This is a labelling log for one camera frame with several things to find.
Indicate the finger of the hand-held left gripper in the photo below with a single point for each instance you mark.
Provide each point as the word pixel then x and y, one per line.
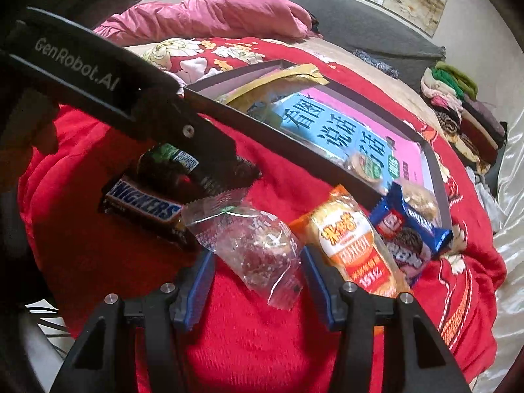
pixel 229 168
pixel 200 186

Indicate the stack of folded clothes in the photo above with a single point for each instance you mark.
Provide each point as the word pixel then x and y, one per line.
pixel 462 106

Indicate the person's left hand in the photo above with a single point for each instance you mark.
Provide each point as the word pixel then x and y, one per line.
pixel 28 131

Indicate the blue cookie packet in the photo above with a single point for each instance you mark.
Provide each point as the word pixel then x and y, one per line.
pixel 409 233

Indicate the brown chocolate bar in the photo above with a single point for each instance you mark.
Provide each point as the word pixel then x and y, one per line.
pixel 143 206

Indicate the small patterned grey cloth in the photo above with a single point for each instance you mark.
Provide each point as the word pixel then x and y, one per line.
pixel 374 63

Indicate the white satin curtain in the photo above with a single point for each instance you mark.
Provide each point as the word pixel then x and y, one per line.
pixel 511 254

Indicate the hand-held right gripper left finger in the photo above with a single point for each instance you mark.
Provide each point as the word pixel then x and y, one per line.
pixel 200 282

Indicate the pile of light clothes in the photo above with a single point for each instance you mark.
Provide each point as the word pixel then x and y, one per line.
pixel 487 196

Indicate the orange rice cracker packet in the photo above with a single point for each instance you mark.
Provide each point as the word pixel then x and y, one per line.
pixel 348 245

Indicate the grey headboard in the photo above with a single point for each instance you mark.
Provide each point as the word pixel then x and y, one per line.
pixel 348 20

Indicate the pink pillow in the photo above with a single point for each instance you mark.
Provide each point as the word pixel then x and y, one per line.
pixel 204 16

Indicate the red floral blanket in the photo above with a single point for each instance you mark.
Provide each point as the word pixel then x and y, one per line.
pixel 123 274

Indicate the green pea packet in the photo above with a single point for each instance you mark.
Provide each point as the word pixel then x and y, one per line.
pixel 172 159

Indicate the pink book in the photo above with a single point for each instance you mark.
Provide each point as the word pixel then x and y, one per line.
pixel 348 131

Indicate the reddish clear pastry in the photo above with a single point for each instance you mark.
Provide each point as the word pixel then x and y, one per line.
pixel 254 245

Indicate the dark purple cloth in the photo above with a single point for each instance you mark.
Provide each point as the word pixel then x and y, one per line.
pixel 314 24

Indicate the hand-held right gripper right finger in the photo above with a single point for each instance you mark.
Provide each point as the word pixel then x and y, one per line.
pixel 319 286

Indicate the dark cardboard box tray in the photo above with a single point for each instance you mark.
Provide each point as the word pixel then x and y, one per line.
pixel 266 131

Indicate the yellow snack packet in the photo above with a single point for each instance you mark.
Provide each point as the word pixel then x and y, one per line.
pixel 278 77

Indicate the beige clear pastry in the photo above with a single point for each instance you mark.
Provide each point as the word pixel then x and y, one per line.
pixel 421 200

